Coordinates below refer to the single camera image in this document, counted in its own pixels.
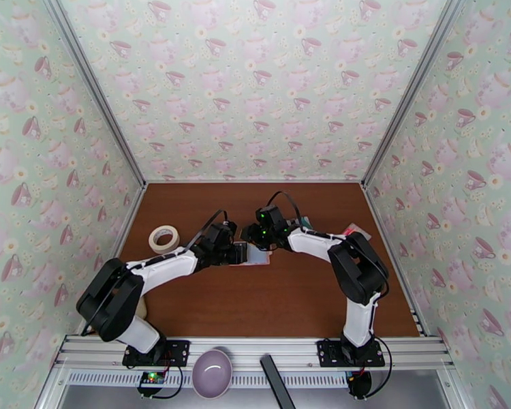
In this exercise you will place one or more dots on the perforated metal strip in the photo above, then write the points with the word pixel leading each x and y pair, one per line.
pixel 247 380

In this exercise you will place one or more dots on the aluminium frame post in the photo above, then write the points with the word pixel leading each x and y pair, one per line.
pixel 93 86
pixel 413 92

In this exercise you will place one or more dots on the aluminium front frame rail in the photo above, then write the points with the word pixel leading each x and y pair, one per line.
pixel 247 350

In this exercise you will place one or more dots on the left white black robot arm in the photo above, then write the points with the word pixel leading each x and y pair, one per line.
pixel 166 267

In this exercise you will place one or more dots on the green circuit board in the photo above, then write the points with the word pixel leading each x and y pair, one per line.
pixel 151 379

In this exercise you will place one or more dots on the black round controller mount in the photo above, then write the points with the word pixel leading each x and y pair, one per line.
pixel 360 386

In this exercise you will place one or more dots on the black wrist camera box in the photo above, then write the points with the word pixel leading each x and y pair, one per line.
pixel 271 215
pixel 220 232

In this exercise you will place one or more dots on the blue credit card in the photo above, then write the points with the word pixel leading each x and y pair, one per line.
pixel 307 221

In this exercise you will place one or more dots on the white masking tape roll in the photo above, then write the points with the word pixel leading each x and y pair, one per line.
pixel 164 249

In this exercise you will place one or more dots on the black flat bar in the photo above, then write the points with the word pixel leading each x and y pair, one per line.
pixel 277 382

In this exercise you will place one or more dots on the aluminium back rail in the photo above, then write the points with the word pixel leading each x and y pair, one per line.
pixel 255 181

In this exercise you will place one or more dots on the purple bowl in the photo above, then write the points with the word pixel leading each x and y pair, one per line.
pixel 212 373

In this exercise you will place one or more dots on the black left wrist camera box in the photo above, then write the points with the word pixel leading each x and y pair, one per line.
pixel 220 232

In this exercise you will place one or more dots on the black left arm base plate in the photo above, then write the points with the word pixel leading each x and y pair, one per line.
pixel 179 352

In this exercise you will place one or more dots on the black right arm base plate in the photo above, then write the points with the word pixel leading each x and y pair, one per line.
pixel 328 352

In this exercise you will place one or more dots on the pink card holder clear sleeves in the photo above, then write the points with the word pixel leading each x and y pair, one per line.
pixel 257 256

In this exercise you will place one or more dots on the colourful sticky notes pack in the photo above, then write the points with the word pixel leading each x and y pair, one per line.
pixel 353 229

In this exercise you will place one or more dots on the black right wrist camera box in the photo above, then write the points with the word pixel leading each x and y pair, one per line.
pixel 271 215

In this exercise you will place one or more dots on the beige round object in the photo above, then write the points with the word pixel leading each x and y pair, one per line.
pixel 142 310

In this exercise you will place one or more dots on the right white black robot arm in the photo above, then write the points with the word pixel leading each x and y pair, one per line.
pixel 357 318

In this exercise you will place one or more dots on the aluminium side rail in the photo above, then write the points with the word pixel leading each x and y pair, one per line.
pixel 130 222
pixel 417 322

